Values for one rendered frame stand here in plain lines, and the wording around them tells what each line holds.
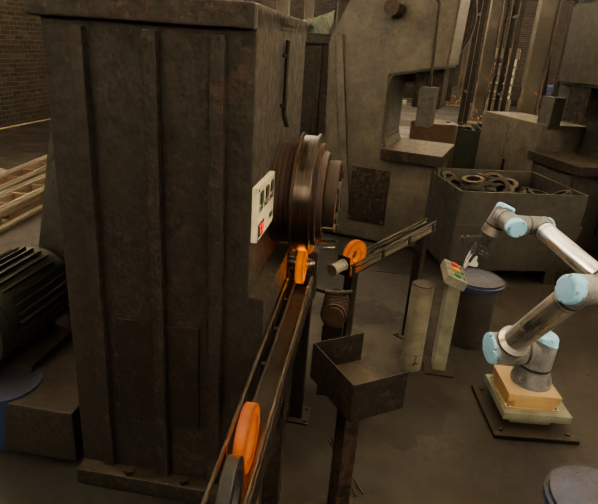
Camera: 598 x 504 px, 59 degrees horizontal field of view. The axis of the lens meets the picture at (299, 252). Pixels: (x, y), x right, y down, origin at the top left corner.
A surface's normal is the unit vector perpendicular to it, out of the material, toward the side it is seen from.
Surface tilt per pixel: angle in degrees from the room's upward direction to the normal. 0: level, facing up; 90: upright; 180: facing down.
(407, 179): 90
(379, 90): 90
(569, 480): 0
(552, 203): 90
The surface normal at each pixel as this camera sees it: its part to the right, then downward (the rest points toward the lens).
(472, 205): 0.11, 0.37
